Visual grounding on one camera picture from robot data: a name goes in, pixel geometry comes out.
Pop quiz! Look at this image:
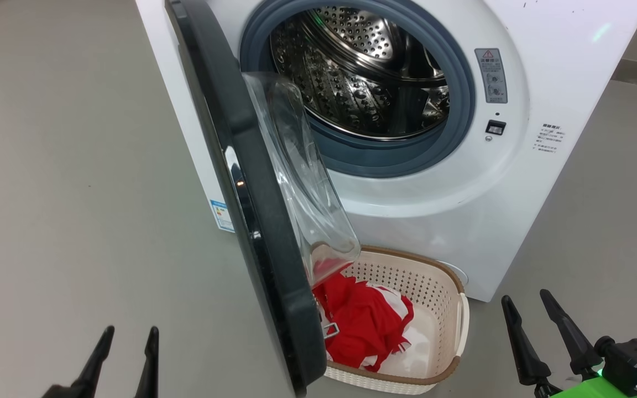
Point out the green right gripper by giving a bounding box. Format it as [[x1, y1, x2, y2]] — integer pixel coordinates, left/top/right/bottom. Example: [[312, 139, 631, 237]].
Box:
[[501, 289, 637, 398]]

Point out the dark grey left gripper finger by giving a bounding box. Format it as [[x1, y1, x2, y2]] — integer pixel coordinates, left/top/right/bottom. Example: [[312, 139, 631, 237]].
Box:
[[67, 325, 115, 398], [133, 326, 160, 398]]

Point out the red and white garment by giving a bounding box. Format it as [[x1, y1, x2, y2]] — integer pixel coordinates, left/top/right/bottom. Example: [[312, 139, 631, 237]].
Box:
[[363, 281, 432, 379], [313, 271, 414, 372]]

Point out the black round glass washer door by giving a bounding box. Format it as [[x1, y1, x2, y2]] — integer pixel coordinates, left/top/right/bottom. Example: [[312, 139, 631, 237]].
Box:
[[165, 0, 361, 397]]

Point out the cream perforated plastic laundry basket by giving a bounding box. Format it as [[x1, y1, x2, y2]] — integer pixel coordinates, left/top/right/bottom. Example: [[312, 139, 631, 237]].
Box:
[[310, 245, 469, 395]]

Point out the white front-load washing machine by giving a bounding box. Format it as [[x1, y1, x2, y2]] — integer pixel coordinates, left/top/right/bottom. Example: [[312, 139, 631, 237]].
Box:
[[135, 0, 637, 303]]

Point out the stainless steel washing machine drum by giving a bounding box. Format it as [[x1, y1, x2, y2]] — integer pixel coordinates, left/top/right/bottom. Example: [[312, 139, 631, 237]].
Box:
[[270, 6, 451, 140]]

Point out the round white filter cover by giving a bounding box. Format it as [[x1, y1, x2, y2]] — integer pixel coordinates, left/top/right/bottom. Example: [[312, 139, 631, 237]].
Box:
[[445, 260, 469, 286]]

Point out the blue energy label sticker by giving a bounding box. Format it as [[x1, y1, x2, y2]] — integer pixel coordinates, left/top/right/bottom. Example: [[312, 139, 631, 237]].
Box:
[[210, 199, 235, 233]]

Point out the grey warning sticker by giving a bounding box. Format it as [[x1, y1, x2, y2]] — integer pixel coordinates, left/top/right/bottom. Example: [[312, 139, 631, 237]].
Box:
[[474, 48, 508, 104]]

